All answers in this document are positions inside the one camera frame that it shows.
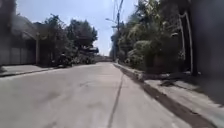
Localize dark utility pole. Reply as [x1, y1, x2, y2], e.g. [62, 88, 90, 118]
[105, 0, 124, 63]

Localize grey concrete road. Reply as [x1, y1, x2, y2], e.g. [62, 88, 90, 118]
[0, 61, 194, 128]

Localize row of trees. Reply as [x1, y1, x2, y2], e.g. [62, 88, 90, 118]
[109, 0, 201, 75]

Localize dark building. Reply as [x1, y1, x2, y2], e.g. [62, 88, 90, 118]
[189, 0, 224, 81]

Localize building with grey wall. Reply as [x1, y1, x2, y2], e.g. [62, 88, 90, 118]
[0, 14, 43, 67]

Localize grey concrete pavement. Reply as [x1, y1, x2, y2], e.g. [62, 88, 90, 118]
[113, 62, 224, 128]

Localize pale concrete pavement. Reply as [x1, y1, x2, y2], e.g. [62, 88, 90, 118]
[0, 63, 68, 78]

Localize overhead wires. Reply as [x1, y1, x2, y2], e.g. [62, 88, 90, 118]
[111, 0, 125, 21]

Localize low building with flat roof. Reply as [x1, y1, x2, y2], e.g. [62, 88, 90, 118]
[79, 45, 100, 64]

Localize large dark tree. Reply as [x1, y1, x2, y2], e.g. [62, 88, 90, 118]
[65, 18, 100, 51]

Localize clump of green trees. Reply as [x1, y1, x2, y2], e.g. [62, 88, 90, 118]
[33, 13, 79, 68]

